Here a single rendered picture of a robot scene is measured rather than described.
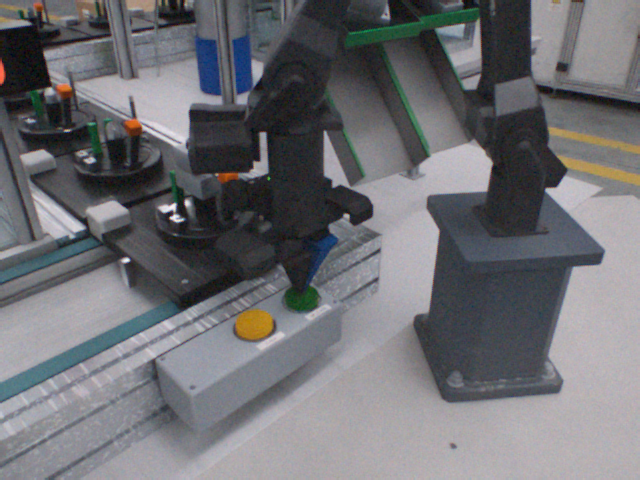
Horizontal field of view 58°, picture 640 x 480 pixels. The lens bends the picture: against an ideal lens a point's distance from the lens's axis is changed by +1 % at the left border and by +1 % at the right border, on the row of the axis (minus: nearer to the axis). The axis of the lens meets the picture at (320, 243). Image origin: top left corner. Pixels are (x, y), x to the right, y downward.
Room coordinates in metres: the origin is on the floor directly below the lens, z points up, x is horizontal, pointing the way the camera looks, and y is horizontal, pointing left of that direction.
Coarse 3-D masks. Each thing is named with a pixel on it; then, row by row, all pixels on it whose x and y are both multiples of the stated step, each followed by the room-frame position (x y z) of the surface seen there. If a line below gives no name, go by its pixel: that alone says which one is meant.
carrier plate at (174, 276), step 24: (144, 216) 0.72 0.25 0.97; (120, 240) 0.65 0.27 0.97; (144, 240) 0.65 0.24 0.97; (144, 264) 0.60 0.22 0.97; (168, 264) 0.60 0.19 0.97; (192, 264) 0.60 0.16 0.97; (216, 264) 0.60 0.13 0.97; (168, 288) 0.55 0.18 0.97; (192, 288) 0.55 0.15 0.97; (216, 288) 0.57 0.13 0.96
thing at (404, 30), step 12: (396, 0) 0.90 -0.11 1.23; (396, 12) 0.90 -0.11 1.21; (408, 12) 0.88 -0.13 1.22; (396, 24) 0.87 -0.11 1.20; (408, 24) 0.84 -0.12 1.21; (420, 24) 0.85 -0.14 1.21; (348, 36) 0.78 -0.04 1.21; (360, 36) 0.80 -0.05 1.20; (372, 36) 0.81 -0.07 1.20; (384, 36) 0.82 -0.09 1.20; (396, 36) 0.84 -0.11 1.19; (408, 36) 0.85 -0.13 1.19; (348, 48) 0.79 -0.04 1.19
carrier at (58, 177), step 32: (128, 96) 0.94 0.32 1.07; (96, 128) 0.91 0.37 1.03; (32, 160) 0.87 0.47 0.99; (64, 160) 0.92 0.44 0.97; (96, 160) 0.87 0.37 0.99; (160, 160) 0.88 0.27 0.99; (64, 192) 0.79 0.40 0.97; (96, 192) 0.80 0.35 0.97; (128, 192) 0.80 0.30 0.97; (160, 192) 0.80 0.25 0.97
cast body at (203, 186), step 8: (184, 144) 0.71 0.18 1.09; (176, 152) 0.70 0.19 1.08; (184, 152) 0.69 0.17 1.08; (176, 160) 0.70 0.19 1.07; (184, 160) 0.69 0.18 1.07; (176, 168) 0.70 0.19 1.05; (184, 168) 0.69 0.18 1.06; (176, 176) 0.71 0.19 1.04; (184, 176) 0.69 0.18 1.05; (192, 176) 0.68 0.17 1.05; (200, 176) 0.67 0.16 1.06; (208, 176) 0.67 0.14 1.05; (184, 184) 0.69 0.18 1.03; (192, 184) 0.68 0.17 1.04; (200, 184) 0.66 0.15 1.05; (208, 184) 0.67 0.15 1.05; (216, 184) 0.68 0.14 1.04; (192, 192) 0.68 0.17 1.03; (200, 192) 0.66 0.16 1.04; (208, 192) 0.67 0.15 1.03; (216, 192) 0.68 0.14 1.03
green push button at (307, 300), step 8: (288, 288) 0.54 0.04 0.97; (312, 288) 0.54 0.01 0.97; (288, 296) 0.53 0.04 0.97; (296, 296) 0.53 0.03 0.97; (304, 296) 0.53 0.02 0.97; (312, 296) 0.53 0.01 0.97; (288, 304) 0.52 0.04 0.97; (296, 304) 0.52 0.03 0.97; (304, 304) 0.52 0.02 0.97; (312, 304) 0.52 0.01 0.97
